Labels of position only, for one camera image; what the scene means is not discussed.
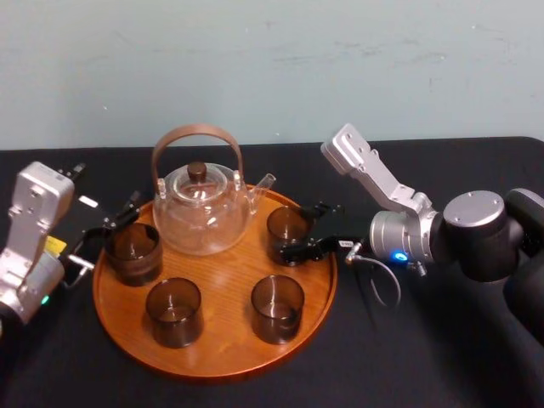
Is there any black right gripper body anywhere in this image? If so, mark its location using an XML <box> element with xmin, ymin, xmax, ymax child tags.
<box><xmin>329</xmin><ymin>210</ymin><xmax>373</xmax><ymax>260</ymax></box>

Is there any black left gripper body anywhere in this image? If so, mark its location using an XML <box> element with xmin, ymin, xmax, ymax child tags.
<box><xmin>44</xmin><ymin>180</ymin><xmax>112</xmax><ymax>275</ymax></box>

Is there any smoky brown glass cup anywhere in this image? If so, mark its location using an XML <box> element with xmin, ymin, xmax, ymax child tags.
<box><xmin>266</xmin><ymin>206</ymin><xmax>312</xmax><ymax>268</ymax></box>
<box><xmin>145</xmin><ymin>277</ymin><xmax>203</xmax><ymax>349</ymax></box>
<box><xmin>250</xmin><ymin>275</ymin><xmax>306</xmax><ymax>345</ymax></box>
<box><xmin>105</xmin><ymin>222</ymin><xmax>164</xmax><ymax>287</ymax></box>

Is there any round wooden tray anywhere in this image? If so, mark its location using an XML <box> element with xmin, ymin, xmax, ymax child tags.
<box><xmin>92</xmin><ymin>183</ymin><xmax>339</xmax><ymax>379</ymax></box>

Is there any glass teapot lid, wooden knob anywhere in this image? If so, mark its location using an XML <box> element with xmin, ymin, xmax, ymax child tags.
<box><xmin>175</xmin><ymin>161</ymin><xmax>223</xmax><ymax>193</ymax></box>

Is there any black table cloth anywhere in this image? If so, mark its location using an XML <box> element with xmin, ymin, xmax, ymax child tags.
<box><xmin>0</xmin><ymin>135</ymin><xmax>544</xmax><ymax>408</ymax></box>

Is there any right gripper dark cable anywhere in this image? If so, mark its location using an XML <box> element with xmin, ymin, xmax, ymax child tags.
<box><xmin>344</xmin><ymin>247</ymin><xmax>403</xmax><ymax>331</ymax></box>

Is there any glass teapot with wooden handle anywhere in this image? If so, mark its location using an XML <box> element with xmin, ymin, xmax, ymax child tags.
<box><xmin>151</xmin><ymin>122</ymin><xmax>277</xmax><ymax>257</ymax></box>

